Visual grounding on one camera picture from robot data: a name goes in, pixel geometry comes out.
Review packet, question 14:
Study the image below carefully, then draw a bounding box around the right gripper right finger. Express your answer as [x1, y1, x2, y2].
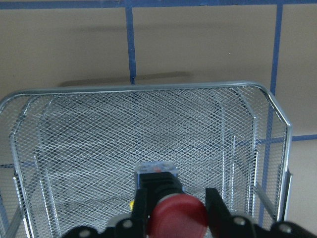
[205, 188, 316, 238]

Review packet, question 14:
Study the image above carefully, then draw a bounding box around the silver wire mesh shelf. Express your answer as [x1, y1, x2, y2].
[0, 81, 291, 238]

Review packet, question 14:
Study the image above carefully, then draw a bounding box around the red emergency stop button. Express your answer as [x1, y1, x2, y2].
[134, 161, 208, 238]

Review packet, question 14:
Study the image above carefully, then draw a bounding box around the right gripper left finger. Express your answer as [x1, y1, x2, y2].
[64, 188, 148, 238]

